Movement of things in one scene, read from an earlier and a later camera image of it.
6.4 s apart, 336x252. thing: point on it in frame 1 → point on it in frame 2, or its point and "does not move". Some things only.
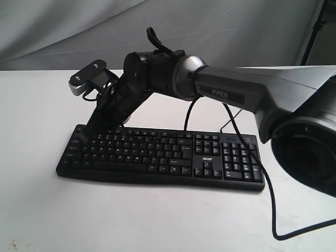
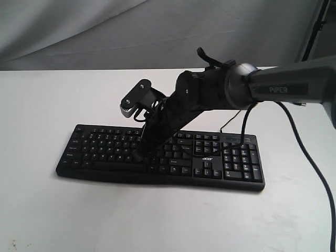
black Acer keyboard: x=214 y=159 does not move
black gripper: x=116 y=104 → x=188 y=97
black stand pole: x=318 y=25 does not move
